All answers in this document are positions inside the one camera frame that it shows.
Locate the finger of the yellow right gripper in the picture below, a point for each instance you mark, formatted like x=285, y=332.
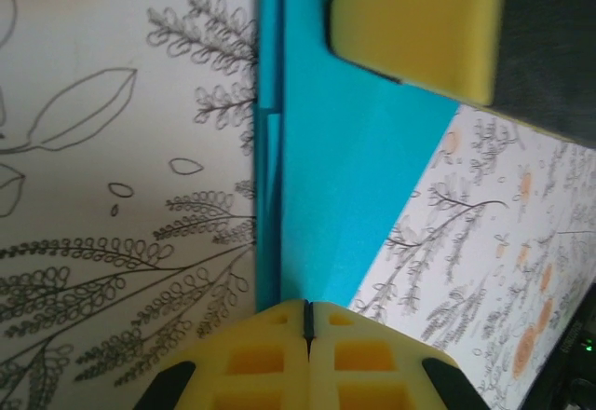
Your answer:
x=419, y=23

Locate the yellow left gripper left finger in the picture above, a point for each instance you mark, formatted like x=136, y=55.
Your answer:
x=251, y=373

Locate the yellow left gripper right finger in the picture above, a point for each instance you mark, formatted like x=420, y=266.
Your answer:
x=368, y=373

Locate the blue paper sheet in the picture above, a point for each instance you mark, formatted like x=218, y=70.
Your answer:
x=335, y=195

